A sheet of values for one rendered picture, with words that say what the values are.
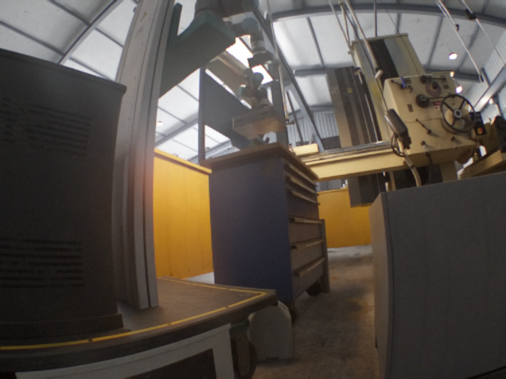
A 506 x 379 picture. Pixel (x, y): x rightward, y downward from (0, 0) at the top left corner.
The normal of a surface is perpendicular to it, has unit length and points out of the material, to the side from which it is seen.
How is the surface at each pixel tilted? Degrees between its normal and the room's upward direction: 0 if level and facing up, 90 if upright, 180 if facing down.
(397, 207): 90
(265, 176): 90
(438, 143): 90
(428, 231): 90
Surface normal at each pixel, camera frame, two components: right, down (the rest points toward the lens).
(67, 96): 0.78, -0.18
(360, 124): -0.40, -0.15
